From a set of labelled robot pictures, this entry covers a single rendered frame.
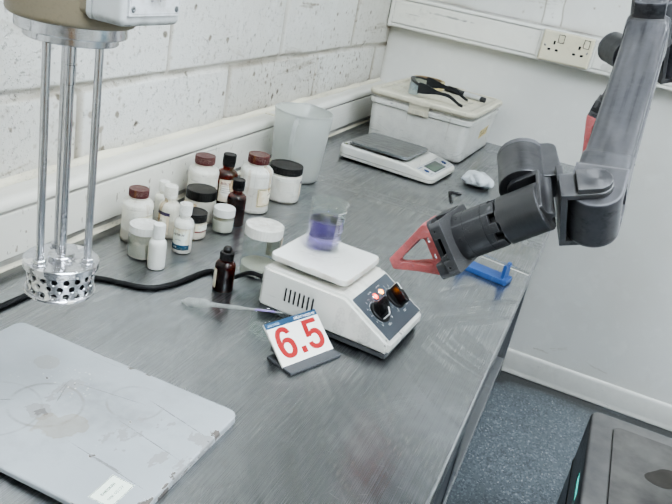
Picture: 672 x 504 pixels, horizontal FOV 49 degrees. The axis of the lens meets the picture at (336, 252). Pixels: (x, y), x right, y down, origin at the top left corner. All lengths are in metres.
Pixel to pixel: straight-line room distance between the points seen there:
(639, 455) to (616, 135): 0.97
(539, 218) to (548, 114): 1.55
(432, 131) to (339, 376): 1.21
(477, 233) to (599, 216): 0.13
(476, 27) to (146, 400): 1.76
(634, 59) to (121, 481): 0.78
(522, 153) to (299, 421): 0.40
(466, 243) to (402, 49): 1.64
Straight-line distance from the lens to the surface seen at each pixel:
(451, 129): 2.02
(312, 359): 0.94
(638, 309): 2.51
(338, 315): 0.97
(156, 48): 1.31
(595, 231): 0.85
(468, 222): 0.85
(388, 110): 2.07
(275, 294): 1.01
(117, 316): 0.99
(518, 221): 0.83
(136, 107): 1.29
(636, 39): 1.08
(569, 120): 2.36
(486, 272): 1.32
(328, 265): 0.99
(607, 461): 1.69
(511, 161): 0.88
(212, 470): 0.75
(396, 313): 1.01
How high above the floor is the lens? 1.24
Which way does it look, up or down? 22 degrees down
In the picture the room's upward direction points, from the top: 11 degrees clockwise
